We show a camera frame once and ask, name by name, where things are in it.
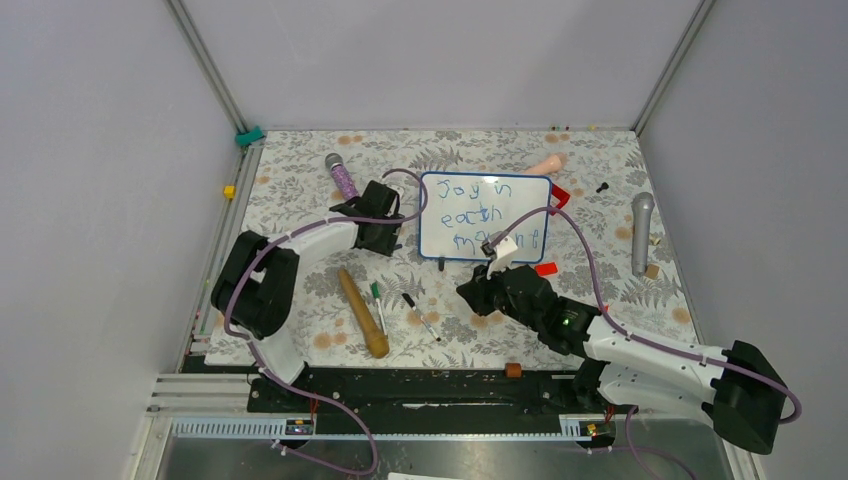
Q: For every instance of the green-capped marker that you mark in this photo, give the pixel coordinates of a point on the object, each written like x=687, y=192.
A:
x=376, y=295

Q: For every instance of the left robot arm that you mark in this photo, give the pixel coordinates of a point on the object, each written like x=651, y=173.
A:
x=255, y=288

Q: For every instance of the silver grey microphone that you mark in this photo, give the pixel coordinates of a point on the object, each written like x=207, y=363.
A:
x=642, y=207

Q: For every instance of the small wooden cube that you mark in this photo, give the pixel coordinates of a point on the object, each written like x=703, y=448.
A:
x=652, y=271

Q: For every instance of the purple patterned microphone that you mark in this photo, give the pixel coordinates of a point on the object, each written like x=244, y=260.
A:
x=341, y=176

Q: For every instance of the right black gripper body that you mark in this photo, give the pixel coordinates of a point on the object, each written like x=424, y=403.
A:
x=492, y=295

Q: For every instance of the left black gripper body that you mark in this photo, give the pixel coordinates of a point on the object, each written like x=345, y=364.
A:
x=384, y=240

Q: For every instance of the red cube block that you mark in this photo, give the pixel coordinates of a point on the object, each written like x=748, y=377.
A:
x=546, y=269

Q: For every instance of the pink plastic cylinder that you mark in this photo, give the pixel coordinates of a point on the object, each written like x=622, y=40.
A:
x=550, y=165

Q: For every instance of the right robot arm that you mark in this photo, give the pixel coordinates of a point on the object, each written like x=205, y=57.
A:
x=735, y=391

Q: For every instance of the black-capped marker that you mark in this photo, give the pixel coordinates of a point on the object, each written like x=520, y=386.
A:
x=421, y=317

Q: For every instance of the brown cork cylinder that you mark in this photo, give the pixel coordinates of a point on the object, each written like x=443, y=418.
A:
x=513, y=370

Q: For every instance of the floral patterned table mat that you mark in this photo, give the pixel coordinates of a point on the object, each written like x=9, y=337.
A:
x=289, y=186

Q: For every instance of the red rectangular tray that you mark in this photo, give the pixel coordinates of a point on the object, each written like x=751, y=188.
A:
x=559, y=197

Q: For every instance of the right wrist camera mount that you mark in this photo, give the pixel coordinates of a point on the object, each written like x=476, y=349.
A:
x=500, y=254

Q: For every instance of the teal corner clip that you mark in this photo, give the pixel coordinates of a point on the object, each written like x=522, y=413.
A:
x=247, y=138

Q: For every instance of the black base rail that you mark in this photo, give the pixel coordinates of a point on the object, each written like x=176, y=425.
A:
x=426, y=401

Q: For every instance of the blue-framed whiteboard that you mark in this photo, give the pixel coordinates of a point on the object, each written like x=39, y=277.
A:
x=464, y=210

